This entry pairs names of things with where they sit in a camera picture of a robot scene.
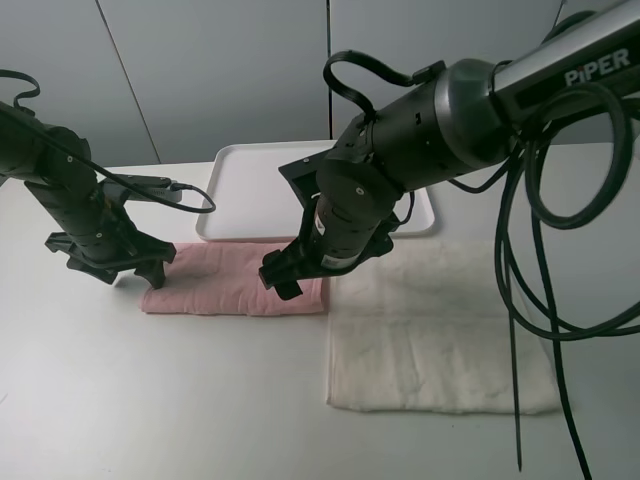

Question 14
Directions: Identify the pink towel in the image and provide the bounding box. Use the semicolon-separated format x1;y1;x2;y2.
140;242;327;317

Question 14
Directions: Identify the white rectangular plastic tray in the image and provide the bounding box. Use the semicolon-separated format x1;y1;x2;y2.
195;139;437;243

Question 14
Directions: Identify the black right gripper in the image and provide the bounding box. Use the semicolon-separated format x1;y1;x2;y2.
259;194;400;301

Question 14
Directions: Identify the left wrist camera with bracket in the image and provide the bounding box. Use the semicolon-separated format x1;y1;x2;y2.
99;175;182;205

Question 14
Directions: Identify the cream white towel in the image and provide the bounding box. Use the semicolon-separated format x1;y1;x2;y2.
327;240;559;415

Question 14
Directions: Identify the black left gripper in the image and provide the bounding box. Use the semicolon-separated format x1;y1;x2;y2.
44;189;175;289

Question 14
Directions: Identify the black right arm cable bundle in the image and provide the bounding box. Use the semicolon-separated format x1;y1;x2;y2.
322;9;640;480

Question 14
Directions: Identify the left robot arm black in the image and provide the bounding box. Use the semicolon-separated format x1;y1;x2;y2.
1;104;176;289

